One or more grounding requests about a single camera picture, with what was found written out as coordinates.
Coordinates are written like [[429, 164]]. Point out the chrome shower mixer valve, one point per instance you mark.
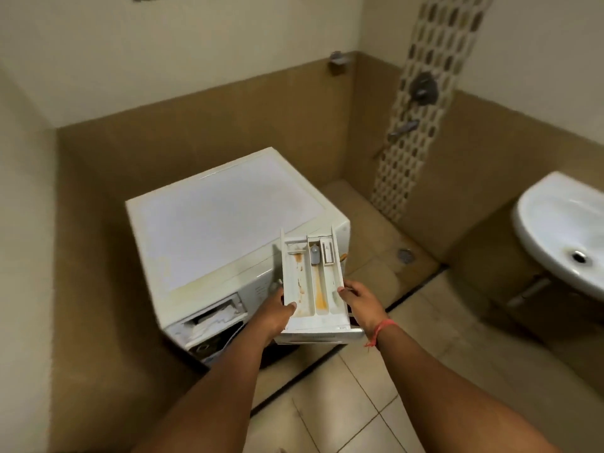
[[423, 89]]

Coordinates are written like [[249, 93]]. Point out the person's left forearm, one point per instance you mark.
[[212, 396]]

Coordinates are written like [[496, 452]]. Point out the round steel floor drain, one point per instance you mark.
[[406, 256]]

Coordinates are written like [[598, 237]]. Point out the red thread wristband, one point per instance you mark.
[[380, 330]]

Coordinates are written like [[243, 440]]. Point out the person's right hand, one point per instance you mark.
[[365, 306]]

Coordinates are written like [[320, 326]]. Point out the white ceramic sink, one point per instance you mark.
[[561, 226]]

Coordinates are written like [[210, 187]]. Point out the person's left hand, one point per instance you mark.
[[273, 318]]

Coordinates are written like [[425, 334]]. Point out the white washing machine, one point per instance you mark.
[[212, 226]]

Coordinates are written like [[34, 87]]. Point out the person's right forearm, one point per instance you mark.
[[448, 401]]

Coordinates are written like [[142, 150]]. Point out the chrome wall hook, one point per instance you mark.
[[338, 62]]

